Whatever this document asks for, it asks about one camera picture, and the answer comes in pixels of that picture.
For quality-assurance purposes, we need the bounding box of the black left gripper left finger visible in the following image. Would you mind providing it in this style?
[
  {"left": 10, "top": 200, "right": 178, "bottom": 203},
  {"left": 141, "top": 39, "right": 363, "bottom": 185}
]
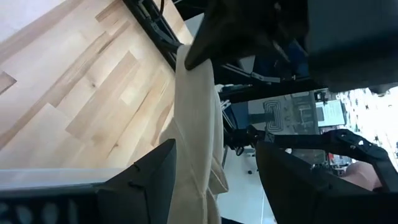
[{"left": 95, "top": 138, "right": 178, "bottom": 224}]

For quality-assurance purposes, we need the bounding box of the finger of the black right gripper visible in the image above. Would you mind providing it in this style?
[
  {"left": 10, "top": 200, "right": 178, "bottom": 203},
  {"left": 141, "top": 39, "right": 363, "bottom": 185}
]
[{"left": 184, "top": 0, "right": 281, "bottom": 72}]

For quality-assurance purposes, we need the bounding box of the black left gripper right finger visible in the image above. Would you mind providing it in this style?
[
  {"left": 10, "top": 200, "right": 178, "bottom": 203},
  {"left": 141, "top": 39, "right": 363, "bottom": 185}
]
[{"left": 255, "top": 141, "right": 398, "bottom": 224}]

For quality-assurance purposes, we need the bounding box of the beige knit hat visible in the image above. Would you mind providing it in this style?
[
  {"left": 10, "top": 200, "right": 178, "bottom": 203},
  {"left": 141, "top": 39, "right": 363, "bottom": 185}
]
[{"left": 157, "top": 44, "right": 230, "bottom": 224}]

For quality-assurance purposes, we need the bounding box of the black jointed bracket arm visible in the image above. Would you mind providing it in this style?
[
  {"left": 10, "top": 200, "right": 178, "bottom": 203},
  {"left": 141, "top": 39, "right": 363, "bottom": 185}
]
[{"left": 226, "top": 124, "right": 398, "bottom": 194}]

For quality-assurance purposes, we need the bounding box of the person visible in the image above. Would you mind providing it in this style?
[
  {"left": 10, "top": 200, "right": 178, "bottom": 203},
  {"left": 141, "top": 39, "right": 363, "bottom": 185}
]
[{"left": 340, "top": 161, "right": 384, "bottom": 192}]

